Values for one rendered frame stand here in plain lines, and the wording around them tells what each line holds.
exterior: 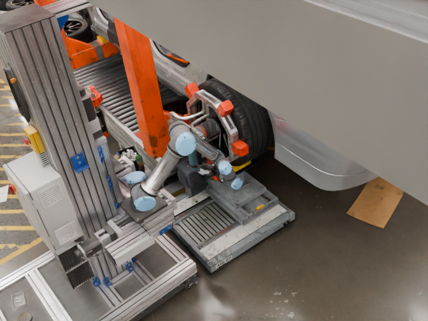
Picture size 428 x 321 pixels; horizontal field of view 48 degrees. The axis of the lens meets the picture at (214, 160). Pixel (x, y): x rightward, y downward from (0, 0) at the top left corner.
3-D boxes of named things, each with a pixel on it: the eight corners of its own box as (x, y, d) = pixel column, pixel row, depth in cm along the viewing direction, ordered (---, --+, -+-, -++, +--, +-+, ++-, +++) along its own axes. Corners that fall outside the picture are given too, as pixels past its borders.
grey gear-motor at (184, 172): (231, 183, 410) (228, 151, 388) (191, 205, 393) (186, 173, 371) (219, 172, 422) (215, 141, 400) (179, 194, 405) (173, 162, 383)
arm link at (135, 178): (146, 182, 292) (142, 165, 284) (152, 195, 282) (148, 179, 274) (127, 188, 289) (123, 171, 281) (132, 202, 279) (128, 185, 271)
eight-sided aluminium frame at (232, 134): (241, 174, 342) (236, 110, 308) (234, 178, 339) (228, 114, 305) (199, 141, 378) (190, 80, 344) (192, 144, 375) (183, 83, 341)
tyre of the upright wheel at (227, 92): (267, 83, 311) (211, 62, 360) (239, 97, 302) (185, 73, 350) (277, 166, 347) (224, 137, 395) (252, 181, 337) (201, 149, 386)
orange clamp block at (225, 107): (230, 113, 319) (234, 107, 311) (221, 118, 315) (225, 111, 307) (225, 105, 320) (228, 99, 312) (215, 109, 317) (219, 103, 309)
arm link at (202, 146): (159, 124, 270) (213, 163, 301) (164, 134, 262) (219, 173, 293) (173, 110, 268) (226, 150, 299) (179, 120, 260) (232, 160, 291)
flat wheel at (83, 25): (102, 34, 636) (97, 17, 621) (79, 57, 587) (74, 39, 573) (58, 33, 652) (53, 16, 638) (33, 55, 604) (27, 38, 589)
